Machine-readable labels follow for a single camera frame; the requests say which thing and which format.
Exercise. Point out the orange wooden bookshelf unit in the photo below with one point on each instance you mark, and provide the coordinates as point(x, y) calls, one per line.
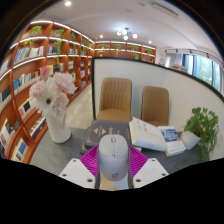
point(30, 66)

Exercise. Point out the tan upholstered chair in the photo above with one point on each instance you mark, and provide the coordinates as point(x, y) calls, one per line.
point(155, 105)
point(115, 100)

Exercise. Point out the dark hardcover book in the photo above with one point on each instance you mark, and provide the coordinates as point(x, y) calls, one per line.
point(106, 128)

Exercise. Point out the blue cover book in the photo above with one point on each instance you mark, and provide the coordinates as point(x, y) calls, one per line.
point(173, 140)

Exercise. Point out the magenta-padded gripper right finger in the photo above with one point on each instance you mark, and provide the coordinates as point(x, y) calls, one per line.
point(150, 170)

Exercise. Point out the green plant in white pot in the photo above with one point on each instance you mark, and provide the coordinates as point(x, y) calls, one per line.
point(201, 125)

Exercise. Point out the ceiling chandelier lamp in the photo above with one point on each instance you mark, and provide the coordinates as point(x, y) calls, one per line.
point(126, 33)

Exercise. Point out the window with grey curtains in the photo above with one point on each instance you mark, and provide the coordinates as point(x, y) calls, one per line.
point(203, 68)

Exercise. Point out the thick white book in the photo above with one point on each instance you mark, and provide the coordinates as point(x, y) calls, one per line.
point(146, 135)

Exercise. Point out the ceiling air vent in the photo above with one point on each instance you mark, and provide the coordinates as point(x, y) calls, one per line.
point(163, 7)

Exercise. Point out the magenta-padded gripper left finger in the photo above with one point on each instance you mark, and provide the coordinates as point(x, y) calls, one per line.
point(76, 171)

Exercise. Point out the white vase with pink flowers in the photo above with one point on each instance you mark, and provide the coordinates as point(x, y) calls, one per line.
point(58, 128)

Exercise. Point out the white and grey computer mouse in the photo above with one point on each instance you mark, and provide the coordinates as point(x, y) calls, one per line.
point(113, 156)

